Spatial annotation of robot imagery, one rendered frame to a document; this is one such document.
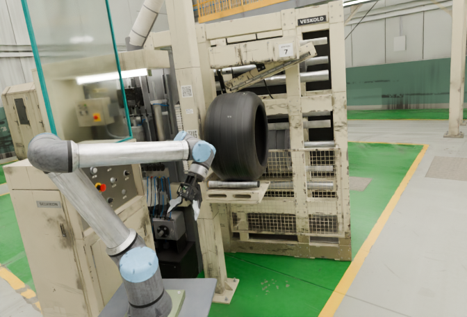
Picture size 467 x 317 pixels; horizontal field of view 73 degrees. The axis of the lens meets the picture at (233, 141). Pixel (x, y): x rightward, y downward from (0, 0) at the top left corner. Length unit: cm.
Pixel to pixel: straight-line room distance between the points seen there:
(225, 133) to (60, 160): 93
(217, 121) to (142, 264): 88
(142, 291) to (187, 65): 130
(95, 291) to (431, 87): 1011
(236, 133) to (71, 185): 88
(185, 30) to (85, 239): 130
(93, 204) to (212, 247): 116
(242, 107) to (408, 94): 931
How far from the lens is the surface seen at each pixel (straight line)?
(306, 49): 228
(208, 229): 231
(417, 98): 1089
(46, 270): 200
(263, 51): 218
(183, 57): 208
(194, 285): 171
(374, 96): 1111
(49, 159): 123
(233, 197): 203
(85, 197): 141
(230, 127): 181
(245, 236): 294
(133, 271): 140
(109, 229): 148
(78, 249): 178
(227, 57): 224
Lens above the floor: 158
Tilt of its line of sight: 12 degrees down
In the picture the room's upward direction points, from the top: 6 degrees counter-clockwise
